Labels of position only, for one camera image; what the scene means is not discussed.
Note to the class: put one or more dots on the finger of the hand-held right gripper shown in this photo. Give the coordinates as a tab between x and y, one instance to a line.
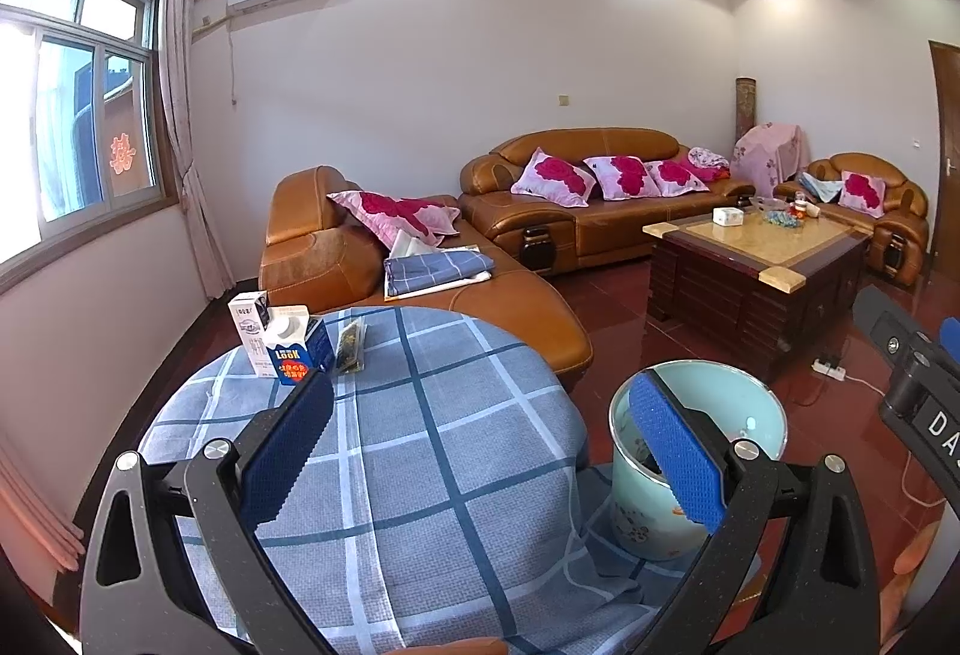
951	340
889	332

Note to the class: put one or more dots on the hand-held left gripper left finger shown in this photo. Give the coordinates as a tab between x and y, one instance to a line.
289	445

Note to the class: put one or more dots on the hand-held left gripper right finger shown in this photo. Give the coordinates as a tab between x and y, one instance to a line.
675	452

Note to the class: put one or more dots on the teal cartoon print bucket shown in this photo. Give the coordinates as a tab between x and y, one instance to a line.
750	415

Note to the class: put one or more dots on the person's right hand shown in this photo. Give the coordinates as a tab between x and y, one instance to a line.
919	556

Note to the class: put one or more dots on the white power strip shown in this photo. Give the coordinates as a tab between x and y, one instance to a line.
829	368

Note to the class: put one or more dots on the blue milk carton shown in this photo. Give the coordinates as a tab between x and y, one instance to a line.
300	355

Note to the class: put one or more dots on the brown leather armchair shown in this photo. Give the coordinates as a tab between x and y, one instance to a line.
900	227

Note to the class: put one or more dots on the dark snack wrapper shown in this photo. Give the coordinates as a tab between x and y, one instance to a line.
350	346

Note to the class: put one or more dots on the small white carton box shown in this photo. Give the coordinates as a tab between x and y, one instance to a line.
246	325

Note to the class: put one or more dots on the pink floral pillow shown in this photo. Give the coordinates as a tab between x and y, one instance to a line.
555	175
626	175
861	194
390	212
679	177

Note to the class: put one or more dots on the dark wooden coffee table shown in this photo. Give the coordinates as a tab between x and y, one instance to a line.
742	302

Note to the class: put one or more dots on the small red jar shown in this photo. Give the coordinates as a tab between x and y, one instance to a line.
799	205

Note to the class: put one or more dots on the glass candy dish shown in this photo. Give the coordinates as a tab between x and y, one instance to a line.
780	218

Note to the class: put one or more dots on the blue plaid tablecloth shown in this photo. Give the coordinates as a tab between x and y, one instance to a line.
450	445

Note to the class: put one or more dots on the light blue cloth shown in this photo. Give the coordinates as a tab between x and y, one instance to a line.
817	186

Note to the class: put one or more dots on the brown wooden door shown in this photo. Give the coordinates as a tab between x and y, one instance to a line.
946	160

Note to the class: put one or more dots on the white tissue box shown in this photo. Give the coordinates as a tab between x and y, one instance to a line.
727	216

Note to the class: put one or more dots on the pink floral cloth cover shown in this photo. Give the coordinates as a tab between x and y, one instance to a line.
772	156

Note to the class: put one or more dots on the brown leather chaise sofa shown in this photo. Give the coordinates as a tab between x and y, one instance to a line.
510	317

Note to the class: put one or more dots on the folded blue plaid sheet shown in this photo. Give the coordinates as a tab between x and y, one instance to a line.
435	269

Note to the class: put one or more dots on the brown leather three-seat sofa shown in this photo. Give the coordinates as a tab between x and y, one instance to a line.
600	224

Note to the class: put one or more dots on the crumpled pink blanket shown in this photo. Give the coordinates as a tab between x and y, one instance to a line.
709	160

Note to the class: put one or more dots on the pink curtain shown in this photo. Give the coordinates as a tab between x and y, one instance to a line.
187	123
37	512

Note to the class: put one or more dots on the rolled standing mat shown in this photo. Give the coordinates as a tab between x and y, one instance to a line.
746	108

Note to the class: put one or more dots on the red window decal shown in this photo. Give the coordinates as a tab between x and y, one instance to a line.
121	154

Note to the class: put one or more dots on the sliding glass window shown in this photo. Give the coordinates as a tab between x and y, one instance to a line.
82	123

